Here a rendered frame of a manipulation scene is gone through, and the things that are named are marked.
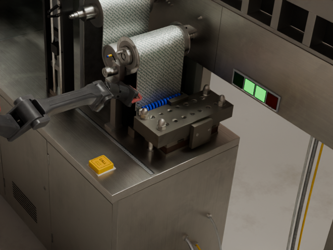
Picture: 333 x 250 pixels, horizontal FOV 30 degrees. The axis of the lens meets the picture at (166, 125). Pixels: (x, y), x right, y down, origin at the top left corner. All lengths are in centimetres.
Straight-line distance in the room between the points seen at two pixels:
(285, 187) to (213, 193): 119
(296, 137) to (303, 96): 206
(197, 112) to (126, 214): 51
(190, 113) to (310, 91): 54
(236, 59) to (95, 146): 66
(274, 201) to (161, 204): 135
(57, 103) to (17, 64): 102
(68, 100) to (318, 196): 211
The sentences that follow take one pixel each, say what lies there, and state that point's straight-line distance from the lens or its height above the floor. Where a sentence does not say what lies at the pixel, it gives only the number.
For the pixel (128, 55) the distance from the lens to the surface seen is 240.
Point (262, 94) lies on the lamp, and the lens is 240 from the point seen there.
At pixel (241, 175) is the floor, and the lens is 389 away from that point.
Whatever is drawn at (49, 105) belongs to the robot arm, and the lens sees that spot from 207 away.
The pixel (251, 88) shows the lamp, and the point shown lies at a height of 119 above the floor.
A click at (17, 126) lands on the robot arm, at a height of 128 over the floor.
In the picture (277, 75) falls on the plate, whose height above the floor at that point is 130.
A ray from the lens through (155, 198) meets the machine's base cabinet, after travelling 247.
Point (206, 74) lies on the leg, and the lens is 293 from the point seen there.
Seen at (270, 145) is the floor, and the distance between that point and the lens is 419.
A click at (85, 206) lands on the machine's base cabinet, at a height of 66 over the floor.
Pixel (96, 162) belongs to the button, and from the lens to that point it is 240.
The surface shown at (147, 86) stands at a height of 112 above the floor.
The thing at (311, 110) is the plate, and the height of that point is 124.
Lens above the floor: 242
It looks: 35 degrees down
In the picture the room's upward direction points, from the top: 5 degrees clockwise
